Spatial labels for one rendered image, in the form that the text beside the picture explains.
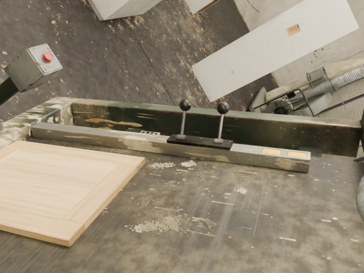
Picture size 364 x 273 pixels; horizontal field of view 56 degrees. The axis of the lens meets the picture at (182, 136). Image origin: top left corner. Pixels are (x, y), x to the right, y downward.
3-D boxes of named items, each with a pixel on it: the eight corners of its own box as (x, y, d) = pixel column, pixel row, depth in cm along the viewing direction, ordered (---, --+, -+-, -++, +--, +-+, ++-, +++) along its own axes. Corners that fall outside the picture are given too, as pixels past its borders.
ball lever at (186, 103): (176, 141, 109) (182, 99, 110) (188, 142, 108) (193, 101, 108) (173, 140, 105) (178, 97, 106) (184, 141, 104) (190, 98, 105)
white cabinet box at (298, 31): (203, 59, 534) (336, -19, 433) (221, 91, 544) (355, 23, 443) (190, 66, 483) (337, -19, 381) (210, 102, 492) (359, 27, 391)
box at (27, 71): (23, 63, 151) (47, 42, 142) (39, 86, 153) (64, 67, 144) (1, 69, 141) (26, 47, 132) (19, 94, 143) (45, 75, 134)
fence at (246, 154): (41, 131, 129) (39, 121, 128) (309, 163, 98) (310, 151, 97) (32, 136, 125) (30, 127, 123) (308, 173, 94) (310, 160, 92)
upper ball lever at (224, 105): (213, 145, 105) (219, 102, 106) (225, 147, 104) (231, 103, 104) (210, 144, 101) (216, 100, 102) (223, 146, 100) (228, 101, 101)
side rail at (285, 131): (83, 121, 153) (79, 97, 148) (355, 149, 117) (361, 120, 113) (75, 126, 148) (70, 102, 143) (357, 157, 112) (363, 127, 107)
